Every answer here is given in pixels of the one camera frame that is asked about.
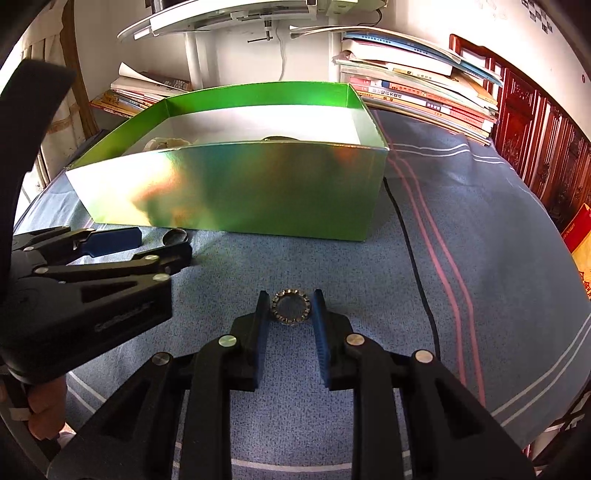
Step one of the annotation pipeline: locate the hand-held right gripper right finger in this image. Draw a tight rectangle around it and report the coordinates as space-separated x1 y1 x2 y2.
312 289 536 480

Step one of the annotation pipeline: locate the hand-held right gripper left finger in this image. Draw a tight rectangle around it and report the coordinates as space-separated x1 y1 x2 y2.
48 290 271 480

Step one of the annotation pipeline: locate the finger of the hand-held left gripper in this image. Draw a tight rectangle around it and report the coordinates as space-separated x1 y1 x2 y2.
12 226 143 267
41 243 193 345

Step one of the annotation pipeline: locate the silver crystal ring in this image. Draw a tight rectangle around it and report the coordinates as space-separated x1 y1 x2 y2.
270 288 313 326

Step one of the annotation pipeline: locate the shiny green cardboard box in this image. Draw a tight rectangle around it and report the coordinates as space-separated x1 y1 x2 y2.
65 82 389 242

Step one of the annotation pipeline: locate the person's left hand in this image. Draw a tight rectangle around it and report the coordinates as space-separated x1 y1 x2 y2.
25 376 68 442

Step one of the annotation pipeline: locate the white item in box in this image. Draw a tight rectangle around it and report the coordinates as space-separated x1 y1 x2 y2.
144 136 193 151

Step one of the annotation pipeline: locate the small stack of books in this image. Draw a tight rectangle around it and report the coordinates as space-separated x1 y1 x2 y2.
90 62 194 117

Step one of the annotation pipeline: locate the blue printed tablecloth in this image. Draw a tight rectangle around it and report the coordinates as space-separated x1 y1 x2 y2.
14 108 591 480

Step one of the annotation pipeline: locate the white round pole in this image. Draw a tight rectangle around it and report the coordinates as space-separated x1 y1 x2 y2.
185 31 206 91

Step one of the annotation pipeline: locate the metal clamp screw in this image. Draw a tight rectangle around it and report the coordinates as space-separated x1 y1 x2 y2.
247 16 274 45

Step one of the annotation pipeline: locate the large stack of books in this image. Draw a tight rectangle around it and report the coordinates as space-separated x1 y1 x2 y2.
333 30 504 147

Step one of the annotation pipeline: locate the red and yellow box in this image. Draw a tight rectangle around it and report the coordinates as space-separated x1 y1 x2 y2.
560 203 591 302

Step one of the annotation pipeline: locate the red carved wooden cabinet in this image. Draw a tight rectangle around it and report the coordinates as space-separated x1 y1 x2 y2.
450 34 591 232

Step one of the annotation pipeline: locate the thin black cable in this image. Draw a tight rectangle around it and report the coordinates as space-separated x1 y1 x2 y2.
383 177 442 359

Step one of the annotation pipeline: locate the brown wooden frame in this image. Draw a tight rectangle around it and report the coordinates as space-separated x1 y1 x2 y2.
61 0 99 146

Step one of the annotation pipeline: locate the white hanging cable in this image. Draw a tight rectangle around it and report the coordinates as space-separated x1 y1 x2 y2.
276 27 290 82

